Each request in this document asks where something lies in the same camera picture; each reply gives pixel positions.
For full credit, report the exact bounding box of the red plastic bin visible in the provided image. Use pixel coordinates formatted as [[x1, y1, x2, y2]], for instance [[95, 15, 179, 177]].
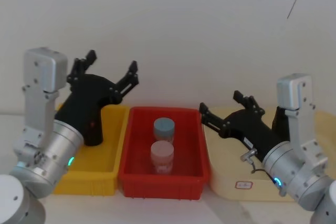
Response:
[[118, 106, 211, 199]]

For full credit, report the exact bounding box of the thin cable with silver plug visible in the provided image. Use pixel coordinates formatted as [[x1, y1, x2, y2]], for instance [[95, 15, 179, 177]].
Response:
[[240, 148, 275, 180]]

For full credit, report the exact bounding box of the white label on gripper block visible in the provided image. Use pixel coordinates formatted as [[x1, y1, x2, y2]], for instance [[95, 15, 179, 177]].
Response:
[[243, 136, 255, 151]]

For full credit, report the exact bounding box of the yellow plastic bin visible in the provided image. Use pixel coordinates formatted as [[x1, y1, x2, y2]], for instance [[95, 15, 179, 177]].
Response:
[[52, 103, 131, 197]]

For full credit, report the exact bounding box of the clear jar with blue lid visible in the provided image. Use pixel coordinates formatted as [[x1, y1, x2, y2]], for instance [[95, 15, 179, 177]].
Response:
[[153, 118, 176, 146]]

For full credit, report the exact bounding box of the red-bordered white bin label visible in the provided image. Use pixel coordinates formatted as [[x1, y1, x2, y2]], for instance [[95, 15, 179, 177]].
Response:
[[235, 180, 254, 190]]

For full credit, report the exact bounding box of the clear jar with pink lid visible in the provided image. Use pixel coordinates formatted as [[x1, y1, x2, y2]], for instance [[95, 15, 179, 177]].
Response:
[[150, 141, 175, 175]]

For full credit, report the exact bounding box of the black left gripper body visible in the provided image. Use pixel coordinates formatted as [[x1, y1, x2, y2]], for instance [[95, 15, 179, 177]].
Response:
[[55, 73, 123, 147]]

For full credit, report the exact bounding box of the cream plastic bin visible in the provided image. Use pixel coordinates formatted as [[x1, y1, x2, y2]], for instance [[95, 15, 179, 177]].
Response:
[[201, 106, 329, 202]]

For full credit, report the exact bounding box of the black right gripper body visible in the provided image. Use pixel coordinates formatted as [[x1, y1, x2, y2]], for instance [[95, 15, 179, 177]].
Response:
[[218, 108, 290, 162]]

